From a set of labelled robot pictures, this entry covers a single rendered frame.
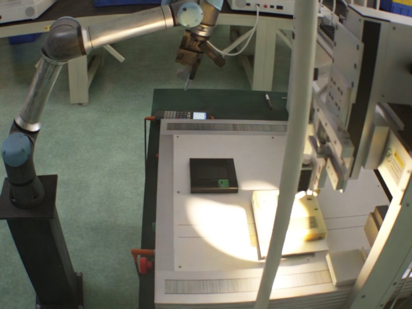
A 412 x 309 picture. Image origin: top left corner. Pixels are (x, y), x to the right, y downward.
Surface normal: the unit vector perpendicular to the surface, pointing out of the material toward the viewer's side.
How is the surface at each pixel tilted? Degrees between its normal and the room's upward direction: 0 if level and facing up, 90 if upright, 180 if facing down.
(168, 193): 0
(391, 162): 90
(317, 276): 0
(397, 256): 90
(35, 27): 90
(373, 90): 90
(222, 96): 0
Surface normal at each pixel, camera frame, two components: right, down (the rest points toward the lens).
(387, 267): 0.04, 0.55
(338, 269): 0.03, -0.84
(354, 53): -1.00, 0.00
